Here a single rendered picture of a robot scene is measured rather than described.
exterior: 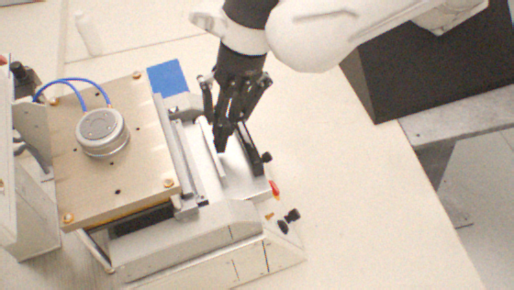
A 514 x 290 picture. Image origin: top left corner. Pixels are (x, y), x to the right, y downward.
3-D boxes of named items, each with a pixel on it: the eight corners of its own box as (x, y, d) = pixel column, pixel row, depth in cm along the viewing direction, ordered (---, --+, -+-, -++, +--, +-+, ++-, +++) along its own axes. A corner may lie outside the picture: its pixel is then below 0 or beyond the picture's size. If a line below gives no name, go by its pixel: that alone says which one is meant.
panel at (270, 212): (304, 250, 100) (262, 227, 85) (256, 147, 117) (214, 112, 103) (312, 246, 99) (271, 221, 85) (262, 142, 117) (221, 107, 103)
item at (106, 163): (44, 269, 74) (0, 230, 64) (32, 128, 92) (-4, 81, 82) (193, 215, 77) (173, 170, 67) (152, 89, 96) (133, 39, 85)
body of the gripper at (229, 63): (226, 58, 68) (215, 105, 74) (279, 56, 71) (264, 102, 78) (211, 27, 72) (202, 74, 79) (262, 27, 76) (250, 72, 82)
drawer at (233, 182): (117, 257, 83) (102, 237, 77) (99, 163, 97) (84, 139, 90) (273, 199, 87) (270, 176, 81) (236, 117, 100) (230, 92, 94)
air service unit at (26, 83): (43, 152, 94) (5, 103, 83) (39, 103, 103) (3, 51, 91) (69, 144, 95) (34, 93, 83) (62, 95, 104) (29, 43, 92)
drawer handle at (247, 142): (254, 177, 86) (252, 165, 83) (229, 120, 95) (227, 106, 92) (264, 173, 86) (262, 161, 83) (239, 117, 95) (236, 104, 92)
